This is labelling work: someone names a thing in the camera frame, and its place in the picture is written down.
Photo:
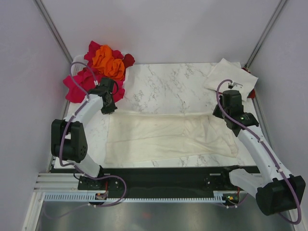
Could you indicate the right aluminium frame post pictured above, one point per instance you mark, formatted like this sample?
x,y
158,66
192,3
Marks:
x,y
269,26

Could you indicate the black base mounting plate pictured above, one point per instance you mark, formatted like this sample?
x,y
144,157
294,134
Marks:
x,y
161,181

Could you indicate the white plastic laundry basket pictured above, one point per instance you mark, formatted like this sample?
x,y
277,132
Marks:
x,y
83,63

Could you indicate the orange t shirt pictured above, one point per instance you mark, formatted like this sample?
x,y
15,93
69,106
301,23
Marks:
x,y
107,65

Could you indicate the cream white t shirt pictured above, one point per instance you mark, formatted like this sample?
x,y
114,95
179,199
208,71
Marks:
x,y
135,137

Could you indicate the folded cream t shirt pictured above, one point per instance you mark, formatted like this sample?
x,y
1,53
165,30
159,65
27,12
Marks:
x,y
242,81

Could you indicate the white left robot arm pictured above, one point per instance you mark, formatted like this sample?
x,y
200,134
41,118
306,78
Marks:
x,y
68,138

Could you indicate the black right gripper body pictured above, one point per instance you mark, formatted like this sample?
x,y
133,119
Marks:
x,y
217,112

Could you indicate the aluminium frame post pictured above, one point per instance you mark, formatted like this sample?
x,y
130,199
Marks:
x,y
52,27
269,26

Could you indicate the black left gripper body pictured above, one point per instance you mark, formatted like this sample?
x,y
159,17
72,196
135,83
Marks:
x,y
111,96

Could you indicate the white slotted cable duct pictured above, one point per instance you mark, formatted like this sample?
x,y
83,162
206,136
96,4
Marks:
x,y
214,197

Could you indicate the left aluminium frame post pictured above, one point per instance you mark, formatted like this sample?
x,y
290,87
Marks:
x,y
52,27

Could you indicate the magenta pink t shirt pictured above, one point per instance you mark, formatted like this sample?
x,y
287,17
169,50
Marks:
x,y
76,90

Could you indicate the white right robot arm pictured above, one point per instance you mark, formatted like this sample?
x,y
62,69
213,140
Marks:
x,y
277,190

